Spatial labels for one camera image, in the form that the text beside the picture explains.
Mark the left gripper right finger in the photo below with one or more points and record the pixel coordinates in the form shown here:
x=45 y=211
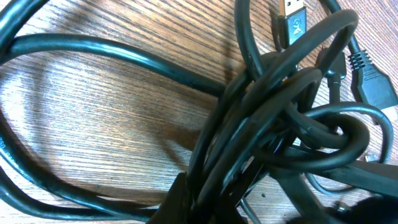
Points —
x=376 y=177

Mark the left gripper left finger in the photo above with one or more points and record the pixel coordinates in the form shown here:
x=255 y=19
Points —
x=175 y=208

